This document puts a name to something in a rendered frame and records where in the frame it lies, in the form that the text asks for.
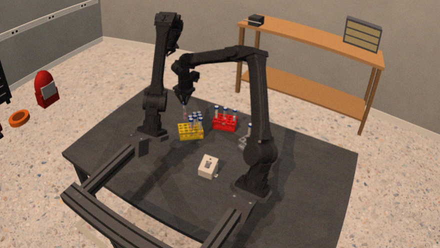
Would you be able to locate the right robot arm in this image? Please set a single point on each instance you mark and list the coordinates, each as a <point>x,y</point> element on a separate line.
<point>259,156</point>

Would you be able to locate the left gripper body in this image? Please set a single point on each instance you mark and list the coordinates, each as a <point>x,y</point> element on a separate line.
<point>172,45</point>

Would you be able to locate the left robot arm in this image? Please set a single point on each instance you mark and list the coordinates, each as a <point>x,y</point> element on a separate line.
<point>168,25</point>

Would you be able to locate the grey tube rack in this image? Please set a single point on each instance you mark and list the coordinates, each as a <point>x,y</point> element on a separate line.
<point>242,142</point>

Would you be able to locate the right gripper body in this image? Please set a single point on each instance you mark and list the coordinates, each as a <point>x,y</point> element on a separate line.
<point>182,88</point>

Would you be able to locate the yellow tube rack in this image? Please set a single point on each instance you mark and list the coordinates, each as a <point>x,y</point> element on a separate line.
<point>184,132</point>

